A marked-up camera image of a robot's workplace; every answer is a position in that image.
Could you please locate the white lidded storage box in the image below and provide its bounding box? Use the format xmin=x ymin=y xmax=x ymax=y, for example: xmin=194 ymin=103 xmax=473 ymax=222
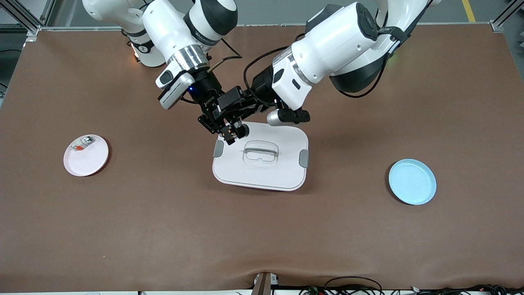
xmin=212 ymin=121 xmax=309 ymax=192

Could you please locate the brown table mat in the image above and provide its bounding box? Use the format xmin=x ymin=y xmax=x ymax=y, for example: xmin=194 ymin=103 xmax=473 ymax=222
xmin=0 ymin=24 xmax=524 ymax=293

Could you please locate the pink round plate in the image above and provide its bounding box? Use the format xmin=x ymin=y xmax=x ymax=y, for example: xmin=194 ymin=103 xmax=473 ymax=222
xmin=63 ymin=134 xmax=109 ymax=177

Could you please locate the light blue round plate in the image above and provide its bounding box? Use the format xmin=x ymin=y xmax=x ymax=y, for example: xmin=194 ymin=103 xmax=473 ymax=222
xmin=388 ymin=159 xmax=437 ymax=206

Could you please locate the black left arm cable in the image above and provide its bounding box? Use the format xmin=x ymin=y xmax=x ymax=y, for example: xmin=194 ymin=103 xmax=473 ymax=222
xmin=244 ymin=35 xmax=305 ymax=93

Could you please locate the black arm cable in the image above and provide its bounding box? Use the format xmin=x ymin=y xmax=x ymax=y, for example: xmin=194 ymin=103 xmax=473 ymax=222
xmin=207 ymin=39 xmax=244 ymax=74
xmin=244 ymin=35 xmax=305 ymax=93

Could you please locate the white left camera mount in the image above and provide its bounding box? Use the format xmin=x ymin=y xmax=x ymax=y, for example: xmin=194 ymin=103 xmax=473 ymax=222
xmin=272 ymin=57 xmax=324 ymax=111

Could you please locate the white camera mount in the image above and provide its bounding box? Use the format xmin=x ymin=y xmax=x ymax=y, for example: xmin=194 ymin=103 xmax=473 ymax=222
xmin=155 ymin=70 xmax=174 ymax=90
xmin=272 ymin=57 xmax=324 ymax=111

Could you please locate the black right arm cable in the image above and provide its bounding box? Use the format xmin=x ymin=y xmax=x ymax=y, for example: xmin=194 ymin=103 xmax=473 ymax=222
xmin=207 ymin=39 xmax=244 ymax=74

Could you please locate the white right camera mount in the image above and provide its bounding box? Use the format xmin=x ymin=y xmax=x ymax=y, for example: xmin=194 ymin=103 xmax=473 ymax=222
xmin=155 ymin=70 xmax=174 ymax=90

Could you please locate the silver table edge rail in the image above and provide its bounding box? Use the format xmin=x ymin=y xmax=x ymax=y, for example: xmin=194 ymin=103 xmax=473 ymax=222
xmin=39 ymin=23 xmax=498 ymax=32

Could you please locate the white red switch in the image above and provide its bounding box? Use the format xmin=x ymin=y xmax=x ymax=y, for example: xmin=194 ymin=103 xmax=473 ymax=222
xmin=70 ymin=136 xmax=95 ymax=152

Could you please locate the brown post with bracket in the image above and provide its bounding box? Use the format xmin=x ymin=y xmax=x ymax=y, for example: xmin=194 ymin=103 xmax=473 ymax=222
xmin=251 ymin=272 xmax=280 ymax=295

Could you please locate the aluminium frame profile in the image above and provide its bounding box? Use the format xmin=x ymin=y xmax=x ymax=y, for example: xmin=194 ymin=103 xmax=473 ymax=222
xmin=490 ymin=0 xmax=524 ymax=33
xmin=0 ymin=0 xmax=56 ymax=35

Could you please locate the black cable loop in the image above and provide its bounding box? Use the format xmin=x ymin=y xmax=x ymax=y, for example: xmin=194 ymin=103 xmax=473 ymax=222
xmin=323 ymin=276 xmax=384 ymax=295

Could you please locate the black cable bundle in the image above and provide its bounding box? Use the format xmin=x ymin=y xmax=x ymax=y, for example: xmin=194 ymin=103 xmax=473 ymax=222
xmin=383 ymin=284 xmax=524 ymax=295

